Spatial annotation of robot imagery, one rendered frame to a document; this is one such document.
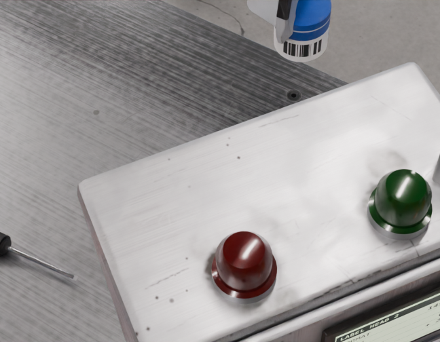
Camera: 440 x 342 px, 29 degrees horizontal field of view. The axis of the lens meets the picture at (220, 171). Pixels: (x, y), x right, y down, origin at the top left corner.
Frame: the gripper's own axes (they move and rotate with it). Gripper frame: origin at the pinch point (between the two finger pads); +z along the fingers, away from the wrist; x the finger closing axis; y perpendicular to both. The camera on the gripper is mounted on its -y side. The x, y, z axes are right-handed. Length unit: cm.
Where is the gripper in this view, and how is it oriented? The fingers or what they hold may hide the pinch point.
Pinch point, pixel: (301, 15)
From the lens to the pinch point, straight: 108.5
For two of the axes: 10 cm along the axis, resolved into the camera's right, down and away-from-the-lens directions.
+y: -8.8, -3.8, 2.8
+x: -4.7, 7.5, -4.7
